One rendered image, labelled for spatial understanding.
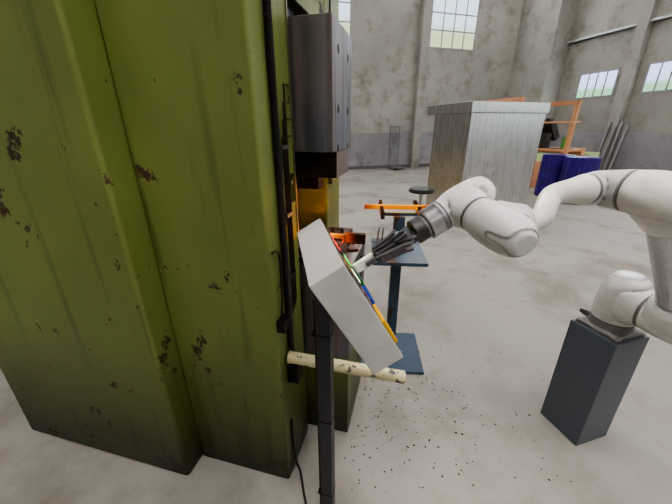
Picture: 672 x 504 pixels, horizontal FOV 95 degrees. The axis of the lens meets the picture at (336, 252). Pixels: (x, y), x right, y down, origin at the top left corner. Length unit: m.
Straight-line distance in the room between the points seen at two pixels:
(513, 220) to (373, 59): 11.91
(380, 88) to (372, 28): 1.81
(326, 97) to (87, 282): 1.03
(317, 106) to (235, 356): 0.94
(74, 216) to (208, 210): 0.43
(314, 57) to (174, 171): 0.56
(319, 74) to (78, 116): 0.69
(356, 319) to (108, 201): 0.82
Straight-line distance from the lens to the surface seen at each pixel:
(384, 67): 12.69
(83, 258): 1.33
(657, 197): 1.22
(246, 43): 0.94
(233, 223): 1.01
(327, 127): 1.12
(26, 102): 1.29
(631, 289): 1.73
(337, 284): 0.60
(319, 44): 1.15
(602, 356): 1.82
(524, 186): 5.90
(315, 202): 1.59
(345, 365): 1.20
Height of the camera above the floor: 1.44
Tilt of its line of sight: 22 degrees down
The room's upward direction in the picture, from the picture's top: straight up
